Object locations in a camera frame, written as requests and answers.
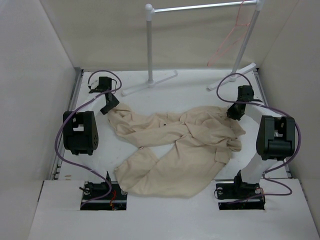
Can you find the beige trousers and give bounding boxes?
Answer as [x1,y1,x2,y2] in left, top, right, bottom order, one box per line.
[108,103,246,198]

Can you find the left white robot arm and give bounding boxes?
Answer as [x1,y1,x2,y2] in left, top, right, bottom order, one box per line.
[57,76,122,201]

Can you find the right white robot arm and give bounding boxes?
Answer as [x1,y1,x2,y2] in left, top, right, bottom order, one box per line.
[226,85,296,199]

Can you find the white clothes rack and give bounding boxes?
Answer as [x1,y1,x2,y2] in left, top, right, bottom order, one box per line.
[121,0,265,97]

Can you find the pink wire hanger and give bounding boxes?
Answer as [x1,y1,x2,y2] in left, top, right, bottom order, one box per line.
[206,0,251,67]

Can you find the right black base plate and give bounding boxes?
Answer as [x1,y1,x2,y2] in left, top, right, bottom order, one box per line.
[214,181,265,211]

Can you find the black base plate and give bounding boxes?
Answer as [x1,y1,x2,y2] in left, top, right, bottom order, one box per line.
[79,181,128,211]
[214,181,265,211]

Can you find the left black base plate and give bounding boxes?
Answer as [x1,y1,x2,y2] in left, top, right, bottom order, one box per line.
[79,181,128,211]

